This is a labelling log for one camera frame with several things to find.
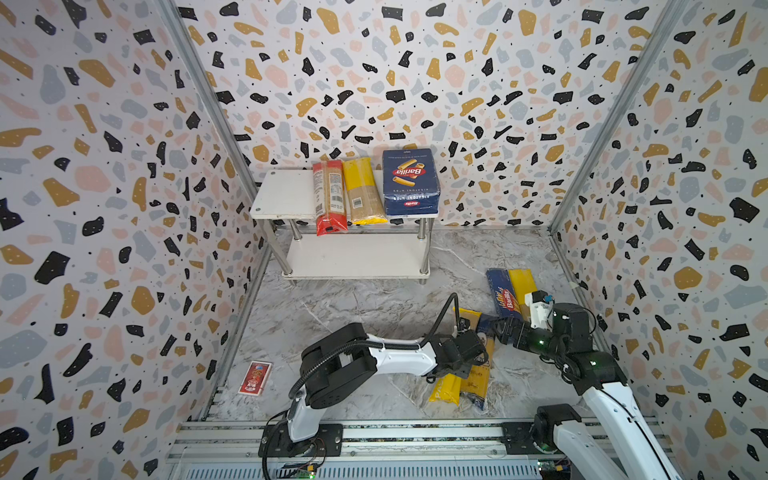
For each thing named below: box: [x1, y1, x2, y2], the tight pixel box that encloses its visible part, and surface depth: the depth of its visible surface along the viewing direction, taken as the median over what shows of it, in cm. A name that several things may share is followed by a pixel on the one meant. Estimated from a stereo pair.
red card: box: [238, 360, 273, 397], surface depth 85 cm
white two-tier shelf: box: [250, 168, 439, 285], surface depth 102 cm
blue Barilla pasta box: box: [383, 148, 441, 217], surface depth 78 cm
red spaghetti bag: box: [312, 160, 349, 237], surface depth 78 cm
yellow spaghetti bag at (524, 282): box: [508, 268, 538, 307], surface depth 108 cm
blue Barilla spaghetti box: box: [486, 268, 522, 320], surface depth 100 cm
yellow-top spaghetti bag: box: [343, 157, 388, 226], surface depth 81 cm
